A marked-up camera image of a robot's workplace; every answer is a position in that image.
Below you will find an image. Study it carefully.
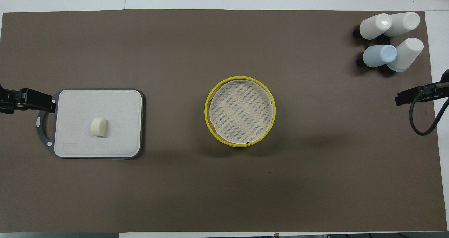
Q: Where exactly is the black cup rack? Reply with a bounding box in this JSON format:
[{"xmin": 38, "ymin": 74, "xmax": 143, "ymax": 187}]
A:
[{"xmin": 353, "ymin": 25, "xmax": 396, "ymax": 67}]

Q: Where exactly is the white cup with blue rim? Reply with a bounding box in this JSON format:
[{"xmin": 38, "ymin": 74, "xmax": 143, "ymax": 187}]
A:
[{"xmin": 387, "ymin": 38, "xmax": 424, "ymax": 72}]

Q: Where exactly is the white cutting board grey rim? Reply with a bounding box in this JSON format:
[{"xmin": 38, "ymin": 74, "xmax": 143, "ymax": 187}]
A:
[{"xmin": 35, "ymin": 88, "xmax": 145, "ymax": 160}]

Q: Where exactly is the brown table mat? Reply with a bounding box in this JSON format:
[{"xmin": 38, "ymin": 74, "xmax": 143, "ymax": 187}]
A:
[{"xmin": 0, "ymin": 9, "xmax": 449, "ymax": 233}]

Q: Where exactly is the cream white steamed bun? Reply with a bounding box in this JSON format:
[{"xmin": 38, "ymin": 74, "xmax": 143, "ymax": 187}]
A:
[{"xmin": 90, "ymin": 117, "xmax": 108, "ymax": 137}]

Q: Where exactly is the cream plastic cup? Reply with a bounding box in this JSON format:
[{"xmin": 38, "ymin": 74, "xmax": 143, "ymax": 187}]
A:
[{"xmin": 359, "ymin": 13, "xmax": 393, "ymax": 40}]

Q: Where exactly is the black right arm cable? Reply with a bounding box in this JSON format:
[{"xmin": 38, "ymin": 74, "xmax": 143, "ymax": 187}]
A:
[{"xmin": 409, "ymin": 89, "xmax": 449, "ymax": 136}]

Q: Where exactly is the yellow-rimmed woven steamer lid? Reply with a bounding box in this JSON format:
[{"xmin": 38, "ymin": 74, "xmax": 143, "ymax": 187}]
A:
[{"xmin": 204, "ymin": 76, "xmax": 276, "ymax": 144}]

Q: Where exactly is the light blue plastic cup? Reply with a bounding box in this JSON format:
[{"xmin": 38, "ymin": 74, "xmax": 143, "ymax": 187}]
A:
[{"xmin": 363, "ymin": 45, "xmax": 397, "ymax": 68}]

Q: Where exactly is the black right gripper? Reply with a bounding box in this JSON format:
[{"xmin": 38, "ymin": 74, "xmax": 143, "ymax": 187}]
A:
[{"xmin": 395, "ymin": 70, "xmax": 449, "ymax": 107}]

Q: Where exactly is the pale white plastic cup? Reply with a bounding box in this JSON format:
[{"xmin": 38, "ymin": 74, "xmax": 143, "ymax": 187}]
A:
[{"xmin": 384, "ymin": 12, "xmax": 420, "ymax": 38}]

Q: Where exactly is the yellow bamboo steamer basket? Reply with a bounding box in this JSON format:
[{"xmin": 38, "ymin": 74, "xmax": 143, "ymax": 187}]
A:
[{"xmin": 210, "ymin": 124, "xmax": 273, "ymax": 148}]

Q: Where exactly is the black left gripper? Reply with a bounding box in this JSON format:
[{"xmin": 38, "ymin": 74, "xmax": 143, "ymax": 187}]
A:
[{"xmin": 0, "ymin": 85, "xmax": 56, "ymax": 114}]

